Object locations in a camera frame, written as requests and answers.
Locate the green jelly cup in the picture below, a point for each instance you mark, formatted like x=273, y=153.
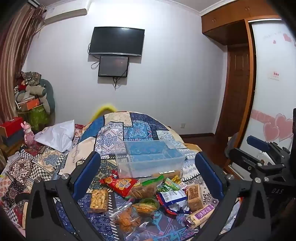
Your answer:
x=145, y=206

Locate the small black wall monitor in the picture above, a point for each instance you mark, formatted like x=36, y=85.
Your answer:
x=113, y=66

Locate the red snack packet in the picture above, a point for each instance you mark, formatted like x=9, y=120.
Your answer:
x=120, y=185

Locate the wooden wardrobe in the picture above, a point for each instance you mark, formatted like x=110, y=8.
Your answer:
x=222, y=25

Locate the grey box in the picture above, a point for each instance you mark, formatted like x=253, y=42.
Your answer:
x=11, y=140

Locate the brown cylindrical biscuit roll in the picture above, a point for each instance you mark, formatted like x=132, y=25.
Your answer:
x=166, y=174

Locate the orange box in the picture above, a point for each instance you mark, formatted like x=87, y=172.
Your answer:
x=29, y=104

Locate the green patterned cloth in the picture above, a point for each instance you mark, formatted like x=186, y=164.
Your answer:
x=38, y=118

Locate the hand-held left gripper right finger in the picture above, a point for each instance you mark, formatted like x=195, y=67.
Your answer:
x=209, y=176

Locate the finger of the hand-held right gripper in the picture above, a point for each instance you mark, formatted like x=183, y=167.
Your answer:
x=257, y=142
x=245, y=160

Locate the green-trimmed clear biscuit packet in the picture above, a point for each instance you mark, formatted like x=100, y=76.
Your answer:
x=145, y=188

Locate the white paper label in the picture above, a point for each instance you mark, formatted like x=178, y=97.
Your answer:
x=274, y=75

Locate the blue and white snack packet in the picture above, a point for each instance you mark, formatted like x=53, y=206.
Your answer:
x=172, y=199

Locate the clear peanut brittle packet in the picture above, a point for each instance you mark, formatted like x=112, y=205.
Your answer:
x=99, y=200

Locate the grey-green cushion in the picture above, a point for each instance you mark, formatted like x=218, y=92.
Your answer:
x=50, y=95

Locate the yellow snack packet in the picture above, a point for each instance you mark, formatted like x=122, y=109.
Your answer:
x=177, y=179

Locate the white air conditioner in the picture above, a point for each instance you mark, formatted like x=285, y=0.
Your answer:
x=67, y=11

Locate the brown room door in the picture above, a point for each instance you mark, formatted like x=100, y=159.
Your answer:
x=238, y=88

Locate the purple label snack packet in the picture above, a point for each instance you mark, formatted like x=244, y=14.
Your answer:
x=203, y=213

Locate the large black wall television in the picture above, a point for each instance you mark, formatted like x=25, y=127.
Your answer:
x=116, y=41

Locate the yellow curved object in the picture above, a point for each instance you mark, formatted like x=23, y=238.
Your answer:
x=104, y=109

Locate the pink toy figure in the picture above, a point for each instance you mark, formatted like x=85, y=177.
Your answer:
x=28, y=135

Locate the striped brown curtain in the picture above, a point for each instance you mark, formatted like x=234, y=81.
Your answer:
x=13, y=58

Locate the clear orange cracker packet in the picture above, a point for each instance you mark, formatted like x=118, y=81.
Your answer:
x=127, y=220

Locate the clear plastic storage container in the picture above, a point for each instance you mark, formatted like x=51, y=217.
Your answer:
x=150, y=157

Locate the green pea packet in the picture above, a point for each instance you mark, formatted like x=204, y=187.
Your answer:
x=170, y=185

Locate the patchwork patterned blanket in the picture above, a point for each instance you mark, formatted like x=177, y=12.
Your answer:
x=138, y=129

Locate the brown cracker block packet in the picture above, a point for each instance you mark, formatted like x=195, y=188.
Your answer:
x=195, y=197

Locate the white pillow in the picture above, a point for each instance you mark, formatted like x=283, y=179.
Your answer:
x=57, y=135

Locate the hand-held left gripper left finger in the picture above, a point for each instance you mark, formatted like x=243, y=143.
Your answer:
x=86, y=176

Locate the red box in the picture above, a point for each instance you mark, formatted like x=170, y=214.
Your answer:
x=11, y=126

